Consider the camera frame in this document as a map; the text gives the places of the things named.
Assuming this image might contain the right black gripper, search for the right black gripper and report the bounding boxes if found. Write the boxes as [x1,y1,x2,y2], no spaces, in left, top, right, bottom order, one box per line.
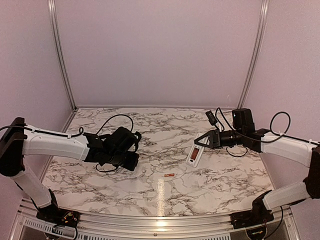
[195,128,245,149]

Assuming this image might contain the white remote control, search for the white remote control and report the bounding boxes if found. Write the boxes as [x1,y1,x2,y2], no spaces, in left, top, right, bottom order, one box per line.
[186,143,205,168]

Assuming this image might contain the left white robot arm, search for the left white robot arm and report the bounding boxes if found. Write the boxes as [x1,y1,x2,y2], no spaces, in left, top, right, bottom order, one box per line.
[0,117,142,223]

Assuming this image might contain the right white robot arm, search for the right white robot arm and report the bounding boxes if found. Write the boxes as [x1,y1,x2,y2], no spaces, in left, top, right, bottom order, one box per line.
[194,108,320,224]

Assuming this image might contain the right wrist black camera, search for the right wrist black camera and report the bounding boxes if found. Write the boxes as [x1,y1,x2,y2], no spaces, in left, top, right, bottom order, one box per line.
[205,110,225,132]

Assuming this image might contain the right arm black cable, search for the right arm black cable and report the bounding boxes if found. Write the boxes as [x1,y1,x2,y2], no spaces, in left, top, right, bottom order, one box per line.
[215,107,320,157]

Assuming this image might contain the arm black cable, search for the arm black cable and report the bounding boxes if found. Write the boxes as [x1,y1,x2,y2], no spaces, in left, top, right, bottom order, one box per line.
[215,107,320,157]
[0,114,134,173]

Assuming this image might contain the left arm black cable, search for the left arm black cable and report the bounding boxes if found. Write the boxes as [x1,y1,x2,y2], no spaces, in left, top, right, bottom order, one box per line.
[0,114,134,173]

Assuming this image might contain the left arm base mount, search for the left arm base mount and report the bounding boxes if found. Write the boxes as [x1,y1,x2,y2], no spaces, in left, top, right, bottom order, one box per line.
[32,189,80,228]

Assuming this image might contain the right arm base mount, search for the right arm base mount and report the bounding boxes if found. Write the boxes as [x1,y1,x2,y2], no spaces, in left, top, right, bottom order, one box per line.
[230,190,274,229]

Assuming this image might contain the right aluminium frame post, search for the right aluminium frame post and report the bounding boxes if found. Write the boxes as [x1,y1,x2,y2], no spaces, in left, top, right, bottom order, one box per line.
[237,0,270,109]

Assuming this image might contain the aluminium frame post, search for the aluminium frame post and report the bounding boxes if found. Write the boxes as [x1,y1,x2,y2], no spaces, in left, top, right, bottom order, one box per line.
[47,0,77,112]
[237,0,270,109]

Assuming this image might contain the front aluminium rail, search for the front aluminium rail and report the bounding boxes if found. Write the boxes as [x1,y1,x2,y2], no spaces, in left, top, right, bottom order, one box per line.
[9,199,301,240]

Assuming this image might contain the left aluminium frame post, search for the left aluminium frame post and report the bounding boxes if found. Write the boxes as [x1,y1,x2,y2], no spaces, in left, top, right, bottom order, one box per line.
[47,0,77,112]

